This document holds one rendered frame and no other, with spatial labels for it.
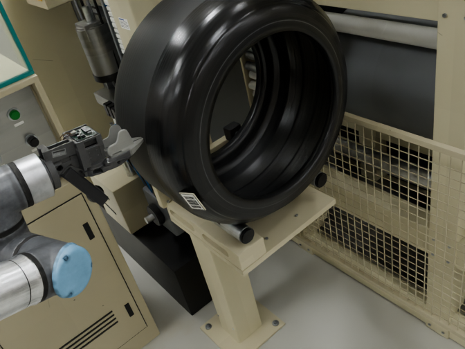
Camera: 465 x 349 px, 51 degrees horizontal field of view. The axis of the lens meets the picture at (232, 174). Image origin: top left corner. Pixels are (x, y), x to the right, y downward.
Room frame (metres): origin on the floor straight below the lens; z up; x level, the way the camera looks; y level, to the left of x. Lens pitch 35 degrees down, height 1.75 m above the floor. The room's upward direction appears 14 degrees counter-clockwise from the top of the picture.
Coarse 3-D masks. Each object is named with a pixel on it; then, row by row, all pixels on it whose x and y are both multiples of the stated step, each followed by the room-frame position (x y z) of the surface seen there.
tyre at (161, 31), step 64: (192, 0) 1.06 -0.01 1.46; (256, 0) 1.01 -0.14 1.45; (128, 64) 1.04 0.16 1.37; (192, 64) 0.91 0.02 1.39; (256, 64) 1.34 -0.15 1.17; (320, 64) 1.21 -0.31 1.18; (128, 128) 0.98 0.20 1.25; (192, 128) 0.86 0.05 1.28; (256, 128) 1.28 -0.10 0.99; (320, 128) 1.16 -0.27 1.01; (192, 192) 0.86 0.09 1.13; (256, 192) 1.08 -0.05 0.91
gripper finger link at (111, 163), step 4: (124, 152) 0.87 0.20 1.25; (128, 152) 0.88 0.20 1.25; (116, 156) 0.86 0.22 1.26; (120, 156) 0.86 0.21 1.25; (124, 156) 0.87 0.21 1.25; (128, 156) 0.87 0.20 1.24; (108, 160) 0.85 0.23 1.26; (112, 160) 0.85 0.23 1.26; (116, 160) 0.85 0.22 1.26; (120, 160) 0.85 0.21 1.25; (124, 160) 0.86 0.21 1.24; (104, 164) 0.84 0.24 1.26; (108, 164) 0.84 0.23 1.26; (112, 164) 0.84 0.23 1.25; (116, 164) 0.85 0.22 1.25; (120, 164) 0.85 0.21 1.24; (100, 168) 0.84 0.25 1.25; (104, 168) 0.83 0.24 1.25; (108, 168) 0.84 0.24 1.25; (112, 168) 0.84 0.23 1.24
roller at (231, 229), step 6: (216, 222) 1.00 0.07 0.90; (222, 228) 0.98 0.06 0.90; (228, 228) 0.96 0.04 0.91; (234, 228) 0.95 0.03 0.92; (240, 228) 0.94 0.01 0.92; (246, 228) 0.93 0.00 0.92; (234, 234) 0.94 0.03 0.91; (240, 234) 0.92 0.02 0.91; (246, 234) 0.92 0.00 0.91; (252, 234) 0.93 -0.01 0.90; (240, 240) 0.92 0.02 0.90; (246, 240) 0.92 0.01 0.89
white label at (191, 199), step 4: (184, 196) 0.86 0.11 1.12; (188, 196) 0.85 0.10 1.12; (192, 196) 0.84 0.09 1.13; (188, 200) 0.86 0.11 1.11; (192, 200) 0.85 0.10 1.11; (196, 200) 0.84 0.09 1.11; (188, 204) 0.86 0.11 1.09; (192, 204) 0.86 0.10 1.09; (196, 204) 0.85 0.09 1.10; (200, 204) 0.84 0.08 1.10; (192, 208) 0.87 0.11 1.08; (196, 208) 0.86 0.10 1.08; (200, 208) 0.85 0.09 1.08; (204, 208) 0.84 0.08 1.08
